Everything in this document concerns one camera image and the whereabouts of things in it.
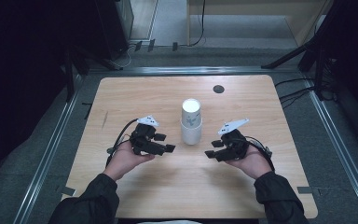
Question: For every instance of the black metal stand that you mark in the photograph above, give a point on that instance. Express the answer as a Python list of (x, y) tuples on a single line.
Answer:
[(71, 65)]

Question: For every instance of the person's left hand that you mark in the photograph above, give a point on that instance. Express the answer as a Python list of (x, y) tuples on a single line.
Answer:
[(122, 161)]

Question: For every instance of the person's right hand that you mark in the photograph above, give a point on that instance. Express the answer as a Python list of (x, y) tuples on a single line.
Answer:
[(256, 163)]

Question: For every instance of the grey tape strip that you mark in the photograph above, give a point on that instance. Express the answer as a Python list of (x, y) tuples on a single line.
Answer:
[(305, 190), (68, 190)]

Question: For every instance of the black round table grommet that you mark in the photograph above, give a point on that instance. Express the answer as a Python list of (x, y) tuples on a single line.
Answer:
[(218, 89)]

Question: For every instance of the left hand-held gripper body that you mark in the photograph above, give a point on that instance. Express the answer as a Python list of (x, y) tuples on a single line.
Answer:
[(143, 141)]

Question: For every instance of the black tripod stand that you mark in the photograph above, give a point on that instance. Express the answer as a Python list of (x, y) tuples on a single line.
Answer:
[(313, 46)]

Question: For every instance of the black cabinet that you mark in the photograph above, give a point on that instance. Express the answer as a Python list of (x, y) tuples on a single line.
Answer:
[(113, 25)]

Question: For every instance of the metal floor rail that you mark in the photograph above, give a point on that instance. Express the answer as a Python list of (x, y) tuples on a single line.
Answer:
[(48, 158), (192, 70), (341, 149)]

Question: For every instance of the light wooden furniture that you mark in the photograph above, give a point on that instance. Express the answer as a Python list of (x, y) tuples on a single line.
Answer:
[(304, 21)]

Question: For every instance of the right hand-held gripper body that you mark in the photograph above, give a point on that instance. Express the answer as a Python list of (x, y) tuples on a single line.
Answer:
[(236, 146)]

